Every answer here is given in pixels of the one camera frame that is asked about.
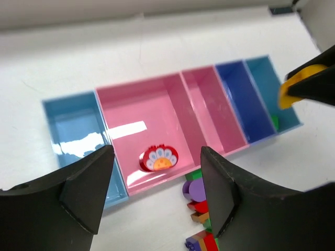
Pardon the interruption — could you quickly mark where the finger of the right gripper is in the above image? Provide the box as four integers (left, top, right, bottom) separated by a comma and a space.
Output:
284, 46, 334, 106

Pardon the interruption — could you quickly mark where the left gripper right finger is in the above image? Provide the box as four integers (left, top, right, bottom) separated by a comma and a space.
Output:
200, 146, 334, 250

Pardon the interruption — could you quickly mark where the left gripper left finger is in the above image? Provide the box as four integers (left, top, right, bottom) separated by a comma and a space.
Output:
1, 145, 115, 250

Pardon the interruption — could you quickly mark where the yellow curved lego brick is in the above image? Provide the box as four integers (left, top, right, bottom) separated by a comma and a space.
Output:
278, 64, 329, 110

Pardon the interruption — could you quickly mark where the small green lego brick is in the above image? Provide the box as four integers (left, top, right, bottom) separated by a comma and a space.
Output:
271, 115, 280, 131

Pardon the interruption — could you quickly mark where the red flower lego brick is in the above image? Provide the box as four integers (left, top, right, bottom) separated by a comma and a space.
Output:
139, 144, 179, 172

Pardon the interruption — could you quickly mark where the striped purple red lego stack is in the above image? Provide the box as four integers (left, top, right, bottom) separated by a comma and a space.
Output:
185, 230, 219, 251

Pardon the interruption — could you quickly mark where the purple green red lego stack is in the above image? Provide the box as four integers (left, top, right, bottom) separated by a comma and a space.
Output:
182, 169, 211, 229

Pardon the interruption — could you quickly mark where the right light blue bin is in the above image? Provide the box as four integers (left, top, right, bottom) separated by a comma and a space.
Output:
246, 56, 302, 134

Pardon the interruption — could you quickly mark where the light blue bin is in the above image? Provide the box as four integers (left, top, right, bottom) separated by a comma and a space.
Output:
41, 90, 130, 210
246, 56, 302, 134

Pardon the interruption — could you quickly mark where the dark blue bin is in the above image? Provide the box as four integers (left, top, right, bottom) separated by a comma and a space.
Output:
215, 61, 276, 144

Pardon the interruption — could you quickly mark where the narrow pink bin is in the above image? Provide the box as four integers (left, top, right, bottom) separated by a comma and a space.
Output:
181, 66, 249, 156

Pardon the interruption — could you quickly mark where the left light blue bin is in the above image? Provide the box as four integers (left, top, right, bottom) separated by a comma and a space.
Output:
41, 90, 130, 210

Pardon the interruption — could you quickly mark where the large pink bin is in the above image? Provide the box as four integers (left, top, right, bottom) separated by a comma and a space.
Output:
96, 73, 203, 196

